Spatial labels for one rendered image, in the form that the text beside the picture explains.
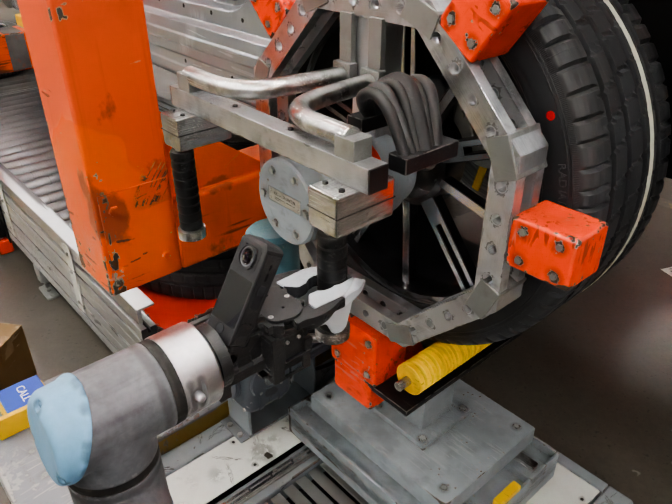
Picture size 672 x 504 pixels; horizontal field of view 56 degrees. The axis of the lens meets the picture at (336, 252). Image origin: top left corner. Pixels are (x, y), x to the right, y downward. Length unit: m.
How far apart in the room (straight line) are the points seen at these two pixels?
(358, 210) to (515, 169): 0.20
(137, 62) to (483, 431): 1.01
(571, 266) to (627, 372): 1.29
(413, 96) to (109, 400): 0.44
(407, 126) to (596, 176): 0.26
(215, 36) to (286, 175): 0.91
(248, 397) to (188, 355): 0.77
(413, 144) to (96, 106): 0.65
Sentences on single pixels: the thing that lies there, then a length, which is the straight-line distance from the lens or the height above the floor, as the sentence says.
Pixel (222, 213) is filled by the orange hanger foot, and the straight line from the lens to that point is 1.38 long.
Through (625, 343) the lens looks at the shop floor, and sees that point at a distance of 2.17.
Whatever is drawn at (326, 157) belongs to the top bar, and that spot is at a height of 0.97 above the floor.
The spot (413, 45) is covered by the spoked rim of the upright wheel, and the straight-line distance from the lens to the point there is 0.99.
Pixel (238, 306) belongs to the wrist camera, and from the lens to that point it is 0.65.
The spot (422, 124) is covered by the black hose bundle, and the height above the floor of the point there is 1.00.
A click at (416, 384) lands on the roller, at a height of 0.51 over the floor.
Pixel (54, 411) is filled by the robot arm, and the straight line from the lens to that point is 0.60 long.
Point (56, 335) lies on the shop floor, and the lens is 2.19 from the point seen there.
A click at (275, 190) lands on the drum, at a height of 0.86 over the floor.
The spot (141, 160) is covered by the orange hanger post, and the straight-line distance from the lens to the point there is 1.25.
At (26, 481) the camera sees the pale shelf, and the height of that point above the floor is 0.45.
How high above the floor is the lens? 1.24
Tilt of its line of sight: 31 degrees down
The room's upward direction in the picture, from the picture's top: straight up
